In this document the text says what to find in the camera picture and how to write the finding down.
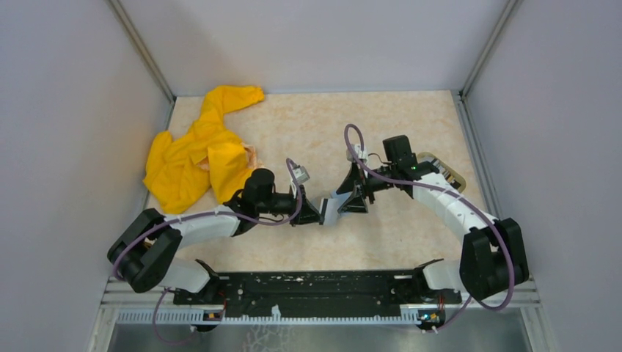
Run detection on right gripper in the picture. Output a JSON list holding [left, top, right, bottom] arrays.
[[336, 161, 397, 213]]

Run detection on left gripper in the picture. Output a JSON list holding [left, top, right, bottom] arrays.
[[257, 183, 324, 227]]

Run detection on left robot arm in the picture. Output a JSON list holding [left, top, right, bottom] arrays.
[[107, 164, 323, 304]]

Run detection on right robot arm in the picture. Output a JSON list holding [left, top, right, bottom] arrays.
[[336, 135, 530, 302]]

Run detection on striped cards in tray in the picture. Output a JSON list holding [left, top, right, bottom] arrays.
[[431, 158, 464, 190]]

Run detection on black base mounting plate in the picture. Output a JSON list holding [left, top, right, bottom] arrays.
[[173, 269, 462, 318]]

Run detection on beige oval tray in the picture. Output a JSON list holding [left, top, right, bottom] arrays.
[[417, 152, 467, 193]]

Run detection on yellow cloth garment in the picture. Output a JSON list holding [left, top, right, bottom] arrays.
[[143, 85, 265, 214]]

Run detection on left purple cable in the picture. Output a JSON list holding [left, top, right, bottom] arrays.
[[111, 158, 304, 346]]

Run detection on purple cable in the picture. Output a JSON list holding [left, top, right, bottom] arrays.
[[111, 158, 304, 346], [343, 123, 516, 334]]

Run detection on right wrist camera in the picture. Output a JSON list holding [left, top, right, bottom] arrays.
[[346, 144, 368, 165]]

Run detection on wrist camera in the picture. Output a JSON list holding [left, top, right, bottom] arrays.
[[290, 165, 310, 198], [346, 144, 368, 165]]

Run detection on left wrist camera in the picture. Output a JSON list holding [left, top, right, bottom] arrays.
[[290, 165, 310, 198]]

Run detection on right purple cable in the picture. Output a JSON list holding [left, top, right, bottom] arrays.
[[343, 123, 516, 334]]

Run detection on white slotted cable duct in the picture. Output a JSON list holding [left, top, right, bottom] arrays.
[[116, 306, 422, 326]]

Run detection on aluminium frame rail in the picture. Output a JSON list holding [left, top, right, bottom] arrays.
[[100, 276, 541, 307]]

